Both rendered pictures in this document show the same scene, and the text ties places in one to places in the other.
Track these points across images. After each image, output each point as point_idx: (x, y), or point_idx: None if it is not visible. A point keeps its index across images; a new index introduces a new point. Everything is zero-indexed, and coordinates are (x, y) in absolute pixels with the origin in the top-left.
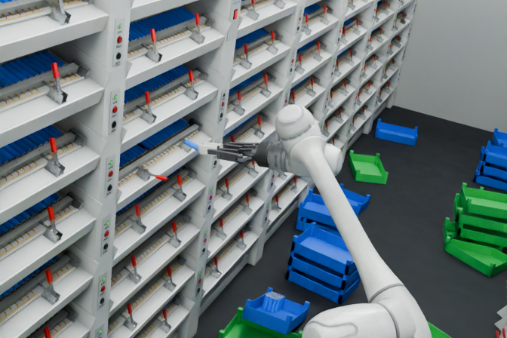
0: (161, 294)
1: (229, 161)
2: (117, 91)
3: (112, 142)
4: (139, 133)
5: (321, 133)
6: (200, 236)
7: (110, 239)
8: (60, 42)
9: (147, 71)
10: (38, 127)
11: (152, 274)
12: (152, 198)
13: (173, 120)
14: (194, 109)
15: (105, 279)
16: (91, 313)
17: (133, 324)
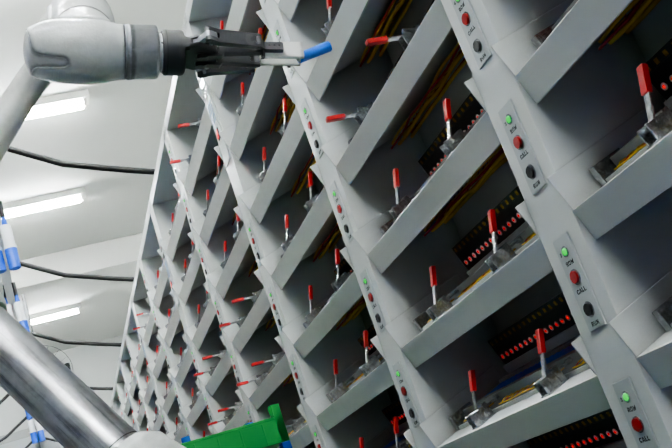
0: (539, 396)
1: (225, 74)
2: (276, 25)
3: (297, 85)
4: (316, 60)
5: (39, 21)
6: (550, 259)
7: (350, 219)
8: (242, 12)
9: None
10: (259, 93)
11: (453, 314)
12: (446, 157)
13: (356, 10)
14: None
15: (368, 283)
16: (376, 332)
17: (478, 420)
